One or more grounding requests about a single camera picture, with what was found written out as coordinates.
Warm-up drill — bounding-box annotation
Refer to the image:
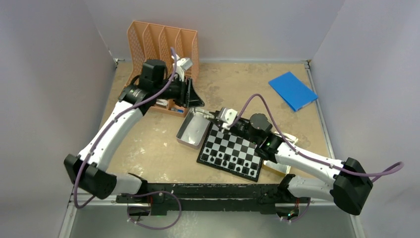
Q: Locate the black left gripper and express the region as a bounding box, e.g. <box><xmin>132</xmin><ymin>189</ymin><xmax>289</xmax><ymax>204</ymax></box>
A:
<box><xmin>155</xmin><ymin>75</ymin><xmax>205</xmax><ymax>108</ymax></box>

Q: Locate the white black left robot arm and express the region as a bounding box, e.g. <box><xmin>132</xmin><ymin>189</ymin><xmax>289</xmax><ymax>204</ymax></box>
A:
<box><xmin>64</xmin><ymin>58</ymin><xmax>204</xmax><ymax>203</ymax></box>

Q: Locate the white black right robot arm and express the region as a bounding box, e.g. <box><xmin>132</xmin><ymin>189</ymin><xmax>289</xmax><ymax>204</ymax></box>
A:
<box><xmin>227</xmin><ymin>114</ymin><xmax>373</xmax><ymax>215</ymax></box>

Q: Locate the black white chess board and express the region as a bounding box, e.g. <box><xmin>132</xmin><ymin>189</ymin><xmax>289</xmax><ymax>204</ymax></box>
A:
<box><xmin>197</xmin><ymin>123</ymin><xmax>263</xmax><ymax>182</ymax></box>

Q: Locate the pink metal tin box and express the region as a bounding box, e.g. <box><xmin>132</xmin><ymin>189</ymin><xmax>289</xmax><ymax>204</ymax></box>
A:
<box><xmin>176</xmin><ymin>109</ymin><xmax>210</xmax><ymax>149</ymax></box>

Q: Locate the blue notebook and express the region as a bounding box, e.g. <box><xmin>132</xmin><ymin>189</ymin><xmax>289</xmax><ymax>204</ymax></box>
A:
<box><xmin>268</xmin><ymin>72</ymin><xmax>318</xmax><ymax>112</ymax></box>

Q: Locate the orange plastic file organizer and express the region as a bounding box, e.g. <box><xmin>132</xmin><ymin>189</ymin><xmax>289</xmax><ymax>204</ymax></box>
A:
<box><xmin>120</xmin><ymin>21</ymin><xmax>199</xmax><ymax>118</ymax></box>

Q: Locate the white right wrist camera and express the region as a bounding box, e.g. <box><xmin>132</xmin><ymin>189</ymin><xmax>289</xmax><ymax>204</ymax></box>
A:
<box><xmin>216</xmin><ymin>107</ymin><xmax>238</xmax><ymax>130</ymax></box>

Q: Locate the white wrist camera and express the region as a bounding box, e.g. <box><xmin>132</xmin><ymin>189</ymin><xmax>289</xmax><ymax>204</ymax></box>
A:
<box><xmin>216</xmin><ymin>107</ymin><xmax>238</xmax><ymax>130</ymax></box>
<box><xmin>173</xmin><ymin>56</ymin><xmax>193</xmax><ymax>81</ymax></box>

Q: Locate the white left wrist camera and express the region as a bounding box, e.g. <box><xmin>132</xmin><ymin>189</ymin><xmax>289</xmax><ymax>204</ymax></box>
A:
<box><xmin>173</xmin><ymin>56</ymin><xmax>193</xmax><ymax>81</ymax></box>

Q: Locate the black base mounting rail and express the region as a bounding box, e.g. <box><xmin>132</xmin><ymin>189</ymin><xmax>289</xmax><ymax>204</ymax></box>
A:
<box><xmin>116</xmin><ymin>183</ymin><xmax>309</xmax><ymax>216</ymax></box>

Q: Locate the aluminium frame rail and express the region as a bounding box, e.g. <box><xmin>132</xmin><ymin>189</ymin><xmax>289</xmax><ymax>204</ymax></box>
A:
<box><xmin>276</xmin><ymin>199</ymin><xmax>366</xmax><ymax>238</ymax></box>

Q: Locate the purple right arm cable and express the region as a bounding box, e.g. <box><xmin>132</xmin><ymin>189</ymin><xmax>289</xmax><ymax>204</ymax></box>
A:
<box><xmin>228</xmin><ymin>94</ymin><xmax>404</xmax><ymax>224</ymax></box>

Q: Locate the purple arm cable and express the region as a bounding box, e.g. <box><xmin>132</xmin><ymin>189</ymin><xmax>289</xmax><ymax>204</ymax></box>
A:
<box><xmin>228</xmin><ymin>94</ymin><xmax>404</xmax><ymax>224</ymax></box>
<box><xmin>72</xmin><ymin>47</ymin><xmax>182</xmax><ymax>231</ymax></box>

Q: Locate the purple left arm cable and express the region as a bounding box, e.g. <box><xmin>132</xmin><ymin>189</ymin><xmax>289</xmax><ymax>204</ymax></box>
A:
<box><xmin>72</xmin><ymin>47</ymin><xmax>182</xmax><ymax>231</ymax></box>

